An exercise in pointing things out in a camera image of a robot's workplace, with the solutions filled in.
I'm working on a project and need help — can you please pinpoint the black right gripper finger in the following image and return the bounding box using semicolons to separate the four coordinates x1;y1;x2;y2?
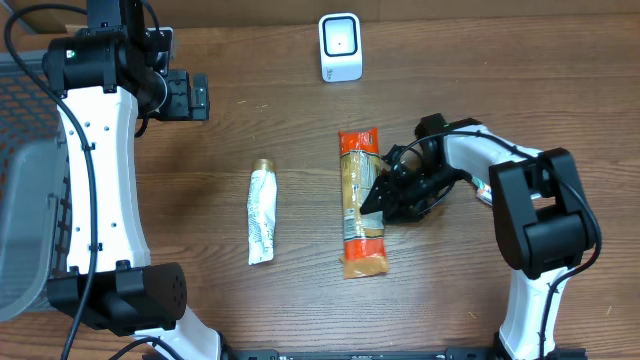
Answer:
360;182;403;216
371;170;400;193

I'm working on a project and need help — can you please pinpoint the orange pasta package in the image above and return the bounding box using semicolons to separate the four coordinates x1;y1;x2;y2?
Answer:
339;128;390;279

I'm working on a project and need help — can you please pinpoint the small orange snack packet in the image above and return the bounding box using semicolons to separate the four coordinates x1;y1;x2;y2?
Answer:
474;180;492;206

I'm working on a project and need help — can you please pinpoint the white tube gold cap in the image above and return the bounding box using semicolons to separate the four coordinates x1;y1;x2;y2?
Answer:
247;159;278;265

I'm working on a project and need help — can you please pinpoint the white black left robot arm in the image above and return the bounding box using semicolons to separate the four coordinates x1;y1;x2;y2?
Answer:
43;26;224;359

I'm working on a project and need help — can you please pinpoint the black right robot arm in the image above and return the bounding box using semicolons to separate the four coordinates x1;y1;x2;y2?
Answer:
360;113;602;360

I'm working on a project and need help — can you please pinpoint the white barcode scanner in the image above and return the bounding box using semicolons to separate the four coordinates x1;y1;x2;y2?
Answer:
318;12;363;83

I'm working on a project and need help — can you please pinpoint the grey plastic shopping basket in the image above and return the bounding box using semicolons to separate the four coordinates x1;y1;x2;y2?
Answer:
1;53;71;322

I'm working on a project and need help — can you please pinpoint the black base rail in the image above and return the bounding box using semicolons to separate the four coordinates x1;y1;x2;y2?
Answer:
142;347;589;360

